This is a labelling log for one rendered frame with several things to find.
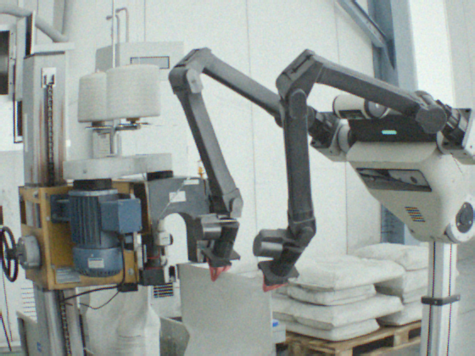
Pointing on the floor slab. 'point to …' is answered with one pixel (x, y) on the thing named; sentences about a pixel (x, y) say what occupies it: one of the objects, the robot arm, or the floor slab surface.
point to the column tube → (36, 175)
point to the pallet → (396, 338)
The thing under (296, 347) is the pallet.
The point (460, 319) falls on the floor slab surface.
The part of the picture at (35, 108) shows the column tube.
